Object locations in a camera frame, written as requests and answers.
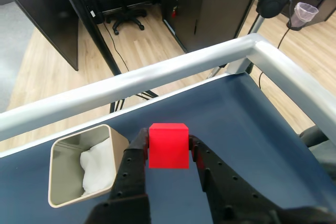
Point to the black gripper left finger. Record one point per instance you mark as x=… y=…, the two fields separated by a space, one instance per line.
x=131 y=182

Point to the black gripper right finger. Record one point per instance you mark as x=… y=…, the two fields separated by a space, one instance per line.
x=228 y=195

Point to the red cube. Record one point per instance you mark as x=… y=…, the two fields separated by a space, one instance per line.
x=169 y=148

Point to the beige square box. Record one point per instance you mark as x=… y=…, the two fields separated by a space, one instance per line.
x=63 y=171

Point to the white crumpled cloth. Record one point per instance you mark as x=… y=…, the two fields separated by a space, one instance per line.
x=97 y=166

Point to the dark blue table mat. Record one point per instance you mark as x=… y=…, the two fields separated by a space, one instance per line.
x=249 y=129

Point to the black tripod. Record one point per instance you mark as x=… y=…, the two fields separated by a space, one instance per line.
x=106 y=51

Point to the black chair wheel base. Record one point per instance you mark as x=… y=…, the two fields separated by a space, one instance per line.
x=126 y=18

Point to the small red tag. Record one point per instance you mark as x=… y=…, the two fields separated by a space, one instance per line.
x=174 y=12

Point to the black desk with beige top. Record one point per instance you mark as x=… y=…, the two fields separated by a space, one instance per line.
x=210 y=11

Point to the black desk side panel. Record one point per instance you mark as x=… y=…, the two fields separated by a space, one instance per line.
x=47 y=11

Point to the waste bin with plastic liner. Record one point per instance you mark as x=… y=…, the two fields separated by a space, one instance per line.
x=303 y=15

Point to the silver metal table frame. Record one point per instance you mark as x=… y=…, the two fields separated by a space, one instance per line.
x=157 y=73

